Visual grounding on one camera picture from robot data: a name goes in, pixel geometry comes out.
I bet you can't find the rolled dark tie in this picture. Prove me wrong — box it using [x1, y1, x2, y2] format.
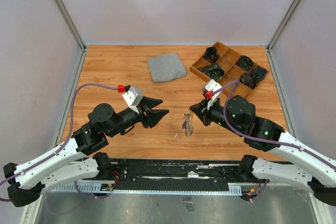
[236, 55, 254, 71]
[202, 47, 219, 63]
[239, 67, 267, 89]
[197, 63, 225, 81]

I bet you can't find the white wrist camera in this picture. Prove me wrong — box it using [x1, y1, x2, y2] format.
[122, 86, 143, 113]
[202, 79, 222, 110]

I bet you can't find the rolled dark tie lower right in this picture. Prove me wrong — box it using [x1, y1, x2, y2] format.
[239, 67, 267, 89]

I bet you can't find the folded grey cloth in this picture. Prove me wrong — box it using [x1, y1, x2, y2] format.
[147, 52, 187, 83]

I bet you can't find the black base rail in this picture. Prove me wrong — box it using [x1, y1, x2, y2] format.
[93, 158, 258, 193]

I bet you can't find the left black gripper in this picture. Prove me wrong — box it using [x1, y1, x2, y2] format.
[107, 96, 170, 137]

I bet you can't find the rolled dark tie top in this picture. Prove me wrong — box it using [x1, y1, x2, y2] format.
[202, 47, 219, 63]

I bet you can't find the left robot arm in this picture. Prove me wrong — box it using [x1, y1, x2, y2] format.
[3, 97, 169, 207]

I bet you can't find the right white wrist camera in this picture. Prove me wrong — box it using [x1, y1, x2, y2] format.
[202, 79, 222, 110]

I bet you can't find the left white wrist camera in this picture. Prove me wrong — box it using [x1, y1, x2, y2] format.
[122, 86, 143, 113]

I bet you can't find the wooden compartment tray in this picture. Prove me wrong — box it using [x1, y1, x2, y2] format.
[190, 41, 269, 106]

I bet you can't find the rolled dark tie centre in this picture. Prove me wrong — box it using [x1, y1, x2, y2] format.
[197, 63, 225, 81]

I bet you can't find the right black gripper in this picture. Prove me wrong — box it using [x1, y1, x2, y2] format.
[190, 95, 244, 136]

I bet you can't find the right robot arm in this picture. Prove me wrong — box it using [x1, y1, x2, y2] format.
[190, 95, 335, 206]

